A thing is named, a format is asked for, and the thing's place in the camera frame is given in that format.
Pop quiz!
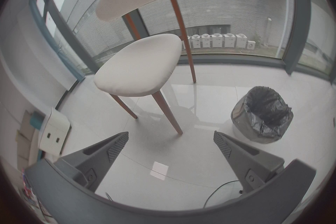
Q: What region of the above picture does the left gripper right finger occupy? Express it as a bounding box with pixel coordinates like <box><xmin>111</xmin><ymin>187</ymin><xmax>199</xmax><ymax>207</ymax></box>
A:
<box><xmin>213</xmin><ymin>131</ymin><xmax>285</xmax><ymax>195</ymax></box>

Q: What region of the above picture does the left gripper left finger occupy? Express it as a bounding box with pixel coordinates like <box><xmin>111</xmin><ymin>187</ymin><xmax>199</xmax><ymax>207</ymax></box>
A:
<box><xmin>53</xmin><ymin>131</ymin><xmax>130</xmax><ymax>193</ymax></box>

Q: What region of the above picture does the black plastic bag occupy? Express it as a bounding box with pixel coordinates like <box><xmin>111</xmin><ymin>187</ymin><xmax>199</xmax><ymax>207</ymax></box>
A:
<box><xmin>230</xmin><ymin>86</ymin><xmax>294</xmax><ymax>144</ymax></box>

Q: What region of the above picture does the small white cabinet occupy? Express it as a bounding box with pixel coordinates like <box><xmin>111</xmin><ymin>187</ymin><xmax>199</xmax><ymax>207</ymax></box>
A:
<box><xmin>39</xmin><ymin>107</ymin><xmax>72</xmax><ymax>156</ymax></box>

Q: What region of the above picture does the teal box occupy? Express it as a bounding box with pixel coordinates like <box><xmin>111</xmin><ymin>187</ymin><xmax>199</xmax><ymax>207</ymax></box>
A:
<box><xmin>29</xmin><ymin>111</ymin><xmax>46</xmax><ymax>131</ymax></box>

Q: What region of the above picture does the white wooden-legged chair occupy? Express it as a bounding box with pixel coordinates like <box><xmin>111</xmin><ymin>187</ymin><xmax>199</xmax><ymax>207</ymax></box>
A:
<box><xmin>93</xmin><ymin>0</ymin><xmax>197</xmax><ymax>135</ymax></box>

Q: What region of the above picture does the window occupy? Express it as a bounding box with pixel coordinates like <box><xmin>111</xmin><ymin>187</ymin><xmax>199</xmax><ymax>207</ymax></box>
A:
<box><xmin>29</xmin><ymin>0</ymin><xmax>336</xmax><ymax>82</ymax></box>

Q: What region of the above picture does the black cable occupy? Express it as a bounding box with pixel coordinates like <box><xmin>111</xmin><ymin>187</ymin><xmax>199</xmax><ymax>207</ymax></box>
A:
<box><xmin>204</xmin><ymin>180</ymin><xmax>245</xmax><ymax>208</ymax></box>

